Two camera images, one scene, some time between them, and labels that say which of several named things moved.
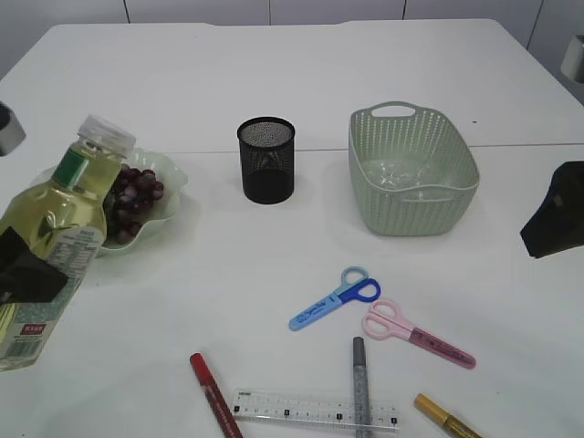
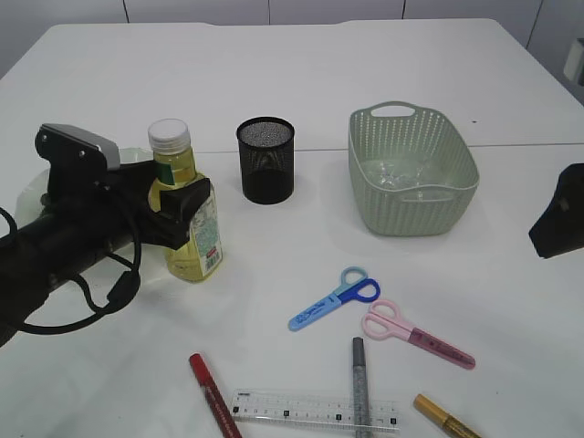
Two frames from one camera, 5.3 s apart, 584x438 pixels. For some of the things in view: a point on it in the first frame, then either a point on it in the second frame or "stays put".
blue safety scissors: [357, 286] stays put
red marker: [215, 397] stays put
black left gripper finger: [24, 276] to [118, 202]
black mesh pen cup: [267, 156] stays put
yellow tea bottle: [62, 224] to [171, 140]
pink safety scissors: [384, 319] stays put
